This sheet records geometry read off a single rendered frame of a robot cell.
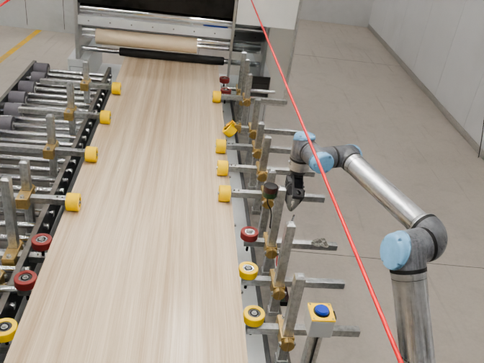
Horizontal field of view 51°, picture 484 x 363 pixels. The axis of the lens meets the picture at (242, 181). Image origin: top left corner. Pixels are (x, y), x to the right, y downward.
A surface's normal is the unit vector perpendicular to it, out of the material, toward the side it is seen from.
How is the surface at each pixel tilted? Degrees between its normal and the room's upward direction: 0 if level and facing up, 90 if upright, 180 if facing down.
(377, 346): 0
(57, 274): 0
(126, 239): 0
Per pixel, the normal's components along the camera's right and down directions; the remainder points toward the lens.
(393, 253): -0.92, -0.02
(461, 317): 0.12, -0.85
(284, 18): 0.07, 0.52
